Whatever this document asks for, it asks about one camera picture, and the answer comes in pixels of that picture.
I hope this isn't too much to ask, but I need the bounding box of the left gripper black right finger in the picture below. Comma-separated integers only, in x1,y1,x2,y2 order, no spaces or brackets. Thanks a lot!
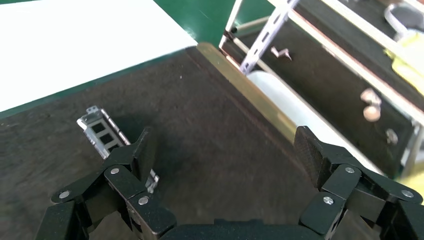
294,125,424,240

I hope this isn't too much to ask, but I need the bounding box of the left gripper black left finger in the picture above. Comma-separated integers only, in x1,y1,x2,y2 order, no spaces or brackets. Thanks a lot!
35,127,176,240

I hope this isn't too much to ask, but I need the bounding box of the silver metal bracket part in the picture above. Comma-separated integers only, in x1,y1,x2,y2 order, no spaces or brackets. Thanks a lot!
76,105,160,195

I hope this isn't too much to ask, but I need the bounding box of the black container with brass edges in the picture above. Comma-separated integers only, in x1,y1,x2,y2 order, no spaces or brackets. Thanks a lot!
0,42,299,240

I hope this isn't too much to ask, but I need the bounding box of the small round metal fastener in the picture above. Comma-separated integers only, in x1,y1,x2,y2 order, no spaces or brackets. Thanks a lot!
385,128,399,146
363,105,382,123
360,87,382,107

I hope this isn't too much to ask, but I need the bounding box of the black cart tray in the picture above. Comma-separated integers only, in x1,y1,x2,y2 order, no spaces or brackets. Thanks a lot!
228,19,418,176

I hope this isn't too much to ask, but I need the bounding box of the yellow object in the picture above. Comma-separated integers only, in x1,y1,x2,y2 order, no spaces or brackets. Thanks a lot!
384,31,424,97

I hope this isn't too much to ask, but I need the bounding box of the white tube cart frame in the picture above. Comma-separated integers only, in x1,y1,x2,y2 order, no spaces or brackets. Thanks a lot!
218,0,424,180

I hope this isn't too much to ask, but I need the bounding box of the small metal bracket piece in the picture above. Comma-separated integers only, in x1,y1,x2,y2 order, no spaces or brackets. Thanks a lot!
270,46,292,62

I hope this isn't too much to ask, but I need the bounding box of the white slotted rack post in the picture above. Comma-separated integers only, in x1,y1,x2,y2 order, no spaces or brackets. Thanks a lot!
240,0,301,75

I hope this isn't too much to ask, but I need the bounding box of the grey strap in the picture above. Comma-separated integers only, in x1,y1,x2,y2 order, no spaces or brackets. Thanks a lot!
383,2,424,35

